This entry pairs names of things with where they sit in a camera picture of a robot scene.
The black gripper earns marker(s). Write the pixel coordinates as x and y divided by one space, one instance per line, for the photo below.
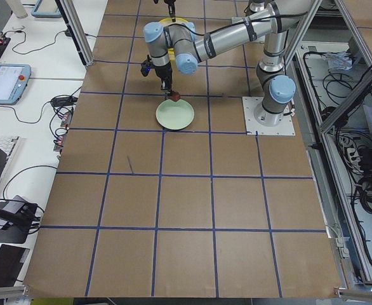
172 7
164 72

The brown bun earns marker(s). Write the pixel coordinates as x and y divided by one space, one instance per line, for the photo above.
174 96

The yellow steamer layer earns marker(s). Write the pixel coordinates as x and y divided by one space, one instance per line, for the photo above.
171 54
168 21

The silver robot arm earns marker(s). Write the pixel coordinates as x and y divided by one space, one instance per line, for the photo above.
191 48

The light green plate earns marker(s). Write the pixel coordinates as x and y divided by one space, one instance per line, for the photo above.
174 115

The black power adapter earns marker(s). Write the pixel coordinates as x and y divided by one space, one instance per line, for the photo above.
63 101

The white keyboard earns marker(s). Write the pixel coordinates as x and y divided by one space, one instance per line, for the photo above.
10 145

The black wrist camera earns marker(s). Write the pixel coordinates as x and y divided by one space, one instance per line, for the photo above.
146 66

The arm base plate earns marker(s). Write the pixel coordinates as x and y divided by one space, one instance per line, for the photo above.
260 122
238 20

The aluminium frame post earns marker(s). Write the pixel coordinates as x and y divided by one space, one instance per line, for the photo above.
72 21

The black camera stand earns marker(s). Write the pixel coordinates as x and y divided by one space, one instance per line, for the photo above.
18 220

